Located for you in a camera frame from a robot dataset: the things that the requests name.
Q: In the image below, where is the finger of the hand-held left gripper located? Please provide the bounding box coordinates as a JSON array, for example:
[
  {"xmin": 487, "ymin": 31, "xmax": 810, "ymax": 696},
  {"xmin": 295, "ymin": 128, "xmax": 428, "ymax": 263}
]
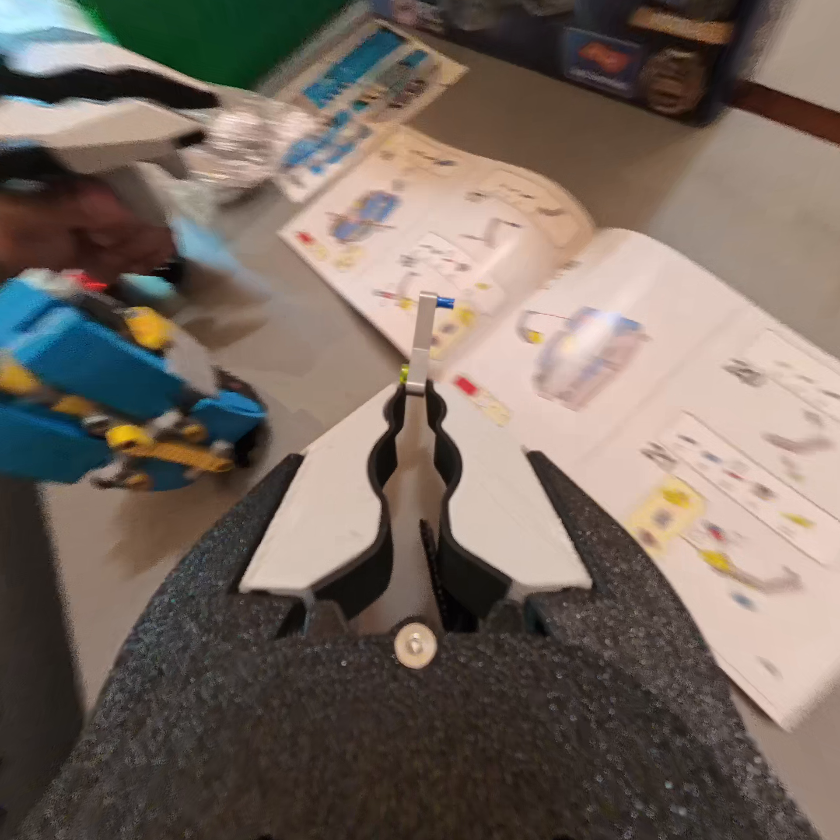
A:
[
  {"xmin": 0, "ymin": 33, "xmax": 222, "ymax": 112},
  {"xmin": 0, "ymin": 98, "xmax": 206, "ymax": 179}
]

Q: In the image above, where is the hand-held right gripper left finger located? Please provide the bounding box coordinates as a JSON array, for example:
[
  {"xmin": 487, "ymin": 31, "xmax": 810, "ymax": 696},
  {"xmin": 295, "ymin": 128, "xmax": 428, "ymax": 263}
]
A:
[{"xmin": 238, "ymin": 382, "xmax": 404, "ymax": 619}]

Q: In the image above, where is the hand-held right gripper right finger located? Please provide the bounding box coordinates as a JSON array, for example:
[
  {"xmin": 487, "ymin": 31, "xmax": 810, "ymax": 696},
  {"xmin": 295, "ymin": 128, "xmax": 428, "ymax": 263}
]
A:
[{"xmin": 424, "ymin": 379, "xmax": 594, "ymax": 623}]

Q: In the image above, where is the blue toy brick vehicle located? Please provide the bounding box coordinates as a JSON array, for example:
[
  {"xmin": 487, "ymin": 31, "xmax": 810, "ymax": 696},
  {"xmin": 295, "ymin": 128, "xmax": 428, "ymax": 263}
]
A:
[{"xmin": 0, "ymin": 269, "xmax": 270, "ymax": 493}]

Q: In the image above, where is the grey toy brick beam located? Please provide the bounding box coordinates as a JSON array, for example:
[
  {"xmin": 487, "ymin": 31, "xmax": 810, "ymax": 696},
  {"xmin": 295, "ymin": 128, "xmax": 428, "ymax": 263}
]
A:
[{"xmin": 410, "ymin": 292, "xmax": 439, "ymax": 399}]

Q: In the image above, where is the person's left hand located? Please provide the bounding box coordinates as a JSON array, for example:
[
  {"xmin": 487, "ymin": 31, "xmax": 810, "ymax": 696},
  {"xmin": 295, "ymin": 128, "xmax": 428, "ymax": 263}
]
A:
[{"xmin": 0, "ymin": 178, "xmax": 179, "ymax": 282}]

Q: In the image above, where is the crumpled clear plastic bag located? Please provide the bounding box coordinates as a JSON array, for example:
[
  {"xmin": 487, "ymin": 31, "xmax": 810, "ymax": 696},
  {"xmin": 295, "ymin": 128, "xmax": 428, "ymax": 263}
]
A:
[{"xmin": 190, "ymin": 105, "xmax": 329, "ymax": 198}]

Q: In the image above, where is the green plastic bin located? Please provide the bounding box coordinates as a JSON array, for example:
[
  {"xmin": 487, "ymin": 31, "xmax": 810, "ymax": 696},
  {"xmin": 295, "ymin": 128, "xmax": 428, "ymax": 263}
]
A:
[{"xmin": 72, "ymin": 0, "xmax": 355, "ymax": 89}]

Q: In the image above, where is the white instruction booklet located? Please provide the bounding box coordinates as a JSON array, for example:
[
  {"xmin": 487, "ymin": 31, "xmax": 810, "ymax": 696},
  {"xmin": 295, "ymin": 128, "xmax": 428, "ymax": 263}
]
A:
[{"xmin": 279, "ymin": 125, "xmax": 840, "ymax": 732}]

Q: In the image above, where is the blue sticker sheet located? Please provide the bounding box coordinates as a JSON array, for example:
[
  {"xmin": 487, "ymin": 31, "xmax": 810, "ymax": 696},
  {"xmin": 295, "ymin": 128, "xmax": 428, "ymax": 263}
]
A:
[{"xmin": 259, "ymin": 20, "xmax": 470, "ymax": 204}]

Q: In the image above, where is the dark blue toy set box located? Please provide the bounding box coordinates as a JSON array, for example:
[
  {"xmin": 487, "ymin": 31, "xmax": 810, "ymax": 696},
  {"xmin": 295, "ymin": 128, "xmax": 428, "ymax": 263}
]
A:
[{"xmin": 367, "ymin": 0, "xmax": 769, "ymax": 126}]

